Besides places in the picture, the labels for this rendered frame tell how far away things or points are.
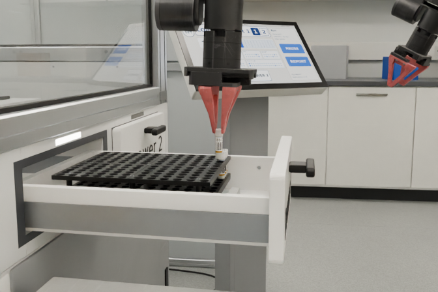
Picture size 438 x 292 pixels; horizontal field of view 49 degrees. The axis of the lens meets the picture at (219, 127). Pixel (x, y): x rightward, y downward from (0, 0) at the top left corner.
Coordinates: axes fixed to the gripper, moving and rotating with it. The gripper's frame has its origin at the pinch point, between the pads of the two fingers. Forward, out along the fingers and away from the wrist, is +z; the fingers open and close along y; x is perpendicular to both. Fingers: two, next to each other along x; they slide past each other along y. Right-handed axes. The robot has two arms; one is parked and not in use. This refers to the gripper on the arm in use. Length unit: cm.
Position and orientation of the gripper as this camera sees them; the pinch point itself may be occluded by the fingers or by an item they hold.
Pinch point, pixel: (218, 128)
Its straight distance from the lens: 74.5
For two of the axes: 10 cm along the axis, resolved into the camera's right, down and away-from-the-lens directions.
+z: -0.4, 9.9, 1.5
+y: -9.8, -0.7, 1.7
